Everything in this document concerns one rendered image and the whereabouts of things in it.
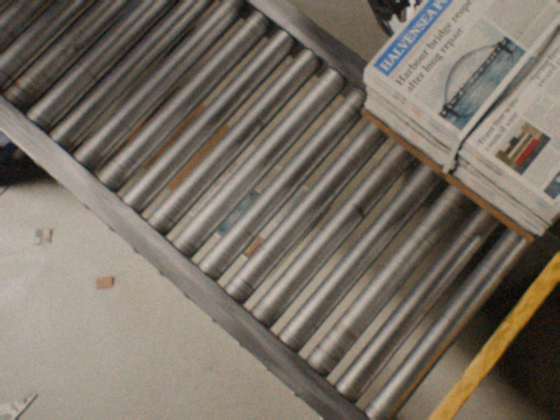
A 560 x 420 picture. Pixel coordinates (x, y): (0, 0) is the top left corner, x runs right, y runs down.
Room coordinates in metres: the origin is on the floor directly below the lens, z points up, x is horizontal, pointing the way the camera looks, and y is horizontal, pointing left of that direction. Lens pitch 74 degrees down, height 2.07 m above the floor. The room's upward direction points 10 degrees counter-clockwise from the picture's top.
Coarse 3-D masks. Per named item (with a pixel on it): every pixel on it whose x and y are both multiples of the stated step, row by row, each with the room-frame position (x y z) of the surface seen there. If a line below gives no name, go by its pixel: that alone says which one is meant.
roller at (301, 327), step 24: (408, 192) 0.31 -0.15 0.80; (384, 216) 0.27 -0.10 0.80; (408, 216) 0.27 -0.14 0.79; (360, 240) 0.24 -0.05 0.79; (384, 240) 0.23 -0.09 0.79; (336, 264) 0.21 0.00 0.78; (360, 264) 0.20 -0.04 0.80; (336, 288) 0.16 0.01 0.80; (312, 312) 0.13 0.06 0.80; (288, 336) 0.09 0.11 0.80; (312, 336) 0.09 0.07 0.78
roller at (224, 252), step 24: (360, 96) 0.51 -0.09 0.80; (336, 120) 0.47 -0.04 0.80; (312, 144) 0.43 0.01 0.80; (336, 144) 0.43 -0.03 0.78; (288, 168) 0.39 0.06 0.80; (312, 168) 0.39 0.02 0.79; (264, 192) 0.36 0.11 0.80; (288, 192) 0.35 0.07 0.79; (240, 216) 0.32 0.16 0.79; (264, 216) 0.31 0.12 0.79; (240, 240) 0.28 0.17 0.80; (216, 264) 0.24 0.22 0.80
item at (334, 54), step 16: (256, 0) 0.75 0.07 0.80; (272, 0) 0.74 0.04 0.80; (272, 16) 0.71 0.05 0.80; (288, 16) 0.70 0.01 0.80; (304, 16) 0.69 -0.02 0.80; (272, 32) 0.71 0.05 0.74; (288, 32) 0.67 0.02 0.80; (304, 32) 0.66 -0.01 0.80; (320, 32) 0.65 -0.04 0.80; (304, 48) 0.64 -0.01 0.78; (320, 48) 0.62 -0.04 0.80; (336, 48) 0.62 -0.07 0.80; (336, 64) 0.58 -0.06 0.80; (352, 64) 0.58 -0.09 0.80; (352, 80) 0.54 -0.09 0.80; (544, 240) 0.19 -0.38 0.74
